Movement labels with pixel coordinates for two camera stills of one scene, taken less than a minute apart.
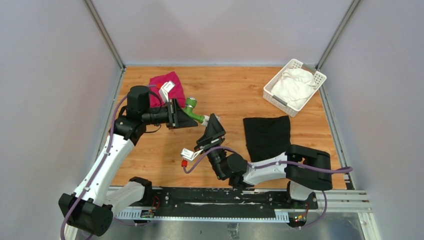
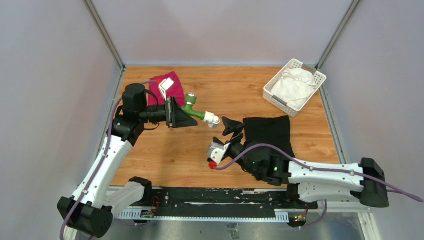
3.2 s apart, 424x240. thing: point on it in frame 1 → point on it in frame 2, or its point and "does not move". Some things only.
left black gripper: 177,117 does not move
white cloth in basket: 295,86 does not move
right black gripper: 214,135 → 231,126
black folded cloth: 267,137 does not move
